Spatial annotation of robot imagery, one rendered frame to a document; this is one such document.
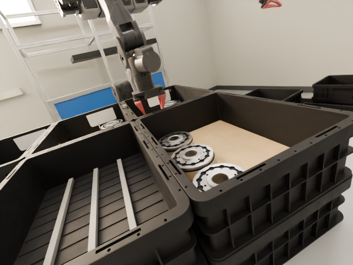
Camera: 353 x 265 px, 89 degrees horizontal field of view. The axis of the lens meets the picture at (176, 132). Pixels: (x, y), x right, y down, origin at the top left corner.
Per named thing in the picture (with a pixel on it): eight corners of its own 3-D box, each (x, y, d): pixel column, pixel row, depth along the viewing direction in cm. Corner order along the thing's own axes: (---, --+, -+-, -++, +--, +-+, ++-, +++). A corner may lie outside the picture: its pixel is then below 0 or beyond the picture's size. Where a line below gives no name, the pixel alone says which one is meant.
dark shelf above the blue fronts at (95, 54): (72, 63, 253) (70, 59, 251) (147, 46, 303) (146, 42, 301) (73, 60, 216) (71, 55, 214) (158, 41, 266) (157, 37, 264)
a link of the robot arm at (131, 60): (140, 52, 59) (124, 56, 57) (148, 49, 54) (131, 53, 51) (146, 73, 62) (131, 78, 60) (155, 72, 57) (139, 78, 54)
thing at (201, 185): (183, 182, 34) (182, 180, 34) (222, 159, 38) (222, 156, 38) (217, 216, 26) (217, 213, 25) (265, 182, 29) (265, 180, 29)
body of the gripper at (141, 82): (164, 91, 59) (158, 68, 56) (134, 100, 57) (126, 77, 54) (160, 89, 65) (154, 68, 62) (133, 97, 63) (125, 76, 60)
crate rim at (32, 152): (58, 126, 82) (55, 121, 81) (122, 105, 90) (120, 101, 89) (27, 166, 47) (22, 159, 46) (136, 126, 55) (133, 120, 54)
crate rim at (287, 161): (136, 126, 55) (134, 120, 54) (218, 97, 63) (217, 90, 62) (200, 223, 20) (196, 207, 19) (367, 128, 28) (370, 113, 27)
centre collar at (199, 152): (178, 154, 43) (177, 152, 43) (197, 147, 44) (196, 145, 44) (185, 164, 39) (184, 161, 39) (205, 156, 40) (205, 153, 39)
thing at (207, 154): (166, 154, 45) (166, 152, 45) (203, 141, 47) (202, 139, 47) (177, 176, 36) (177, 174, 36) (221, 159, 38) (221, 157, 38)
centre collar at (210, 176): (200, 180, 33) (200, 177, 33) (221, 168, 35) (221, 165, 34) (219, 195, 29) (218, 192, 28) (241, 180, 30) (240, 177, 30)
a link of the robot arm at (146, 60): (137, 30, 56) (113, 38, 53) (153, 20, 47) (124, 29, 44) (152, 68, 62) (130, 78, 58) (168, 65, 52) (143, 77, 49)
